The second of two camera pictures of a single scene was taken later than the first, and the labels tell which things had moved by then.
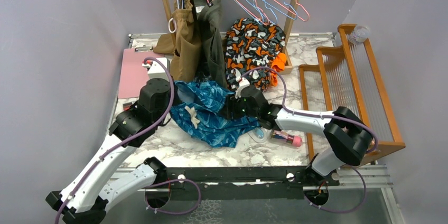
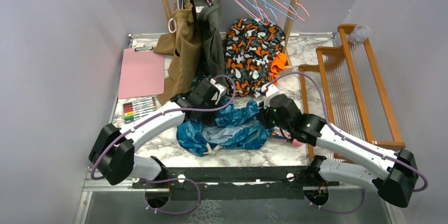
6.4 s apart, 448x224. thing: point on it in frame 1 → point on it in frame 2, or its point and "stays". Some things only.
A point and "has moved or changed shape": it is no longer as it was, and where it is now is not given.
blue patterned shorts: (197, 112) has moved or changed shape
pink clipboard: (133, 75) stays
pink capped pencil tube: (287, 136) stays
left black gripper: (176, 99) → (208, 119)
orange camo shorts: (254, 52) stays
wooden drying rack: (347, 76) stays
